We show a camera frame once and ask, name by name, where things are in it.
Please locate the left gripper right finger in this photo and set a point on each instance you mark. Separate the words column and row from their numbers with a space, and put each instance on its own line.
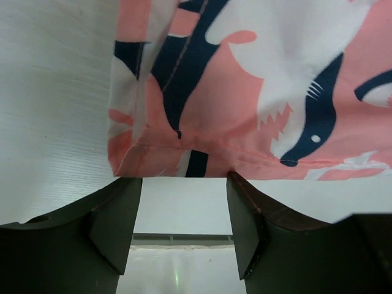
column 280, row 250

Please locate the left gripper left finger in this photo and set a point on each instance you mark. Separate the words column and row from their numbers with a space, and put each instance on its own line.
column 80, row 248

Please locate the pink shark print shorts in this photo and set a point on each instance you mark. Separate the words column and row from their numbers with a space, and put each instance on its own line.
column 267, row 89

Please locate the aluminium frame rail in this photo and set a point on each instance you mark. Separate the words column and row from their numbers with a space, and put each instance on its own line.
column 160, row 239

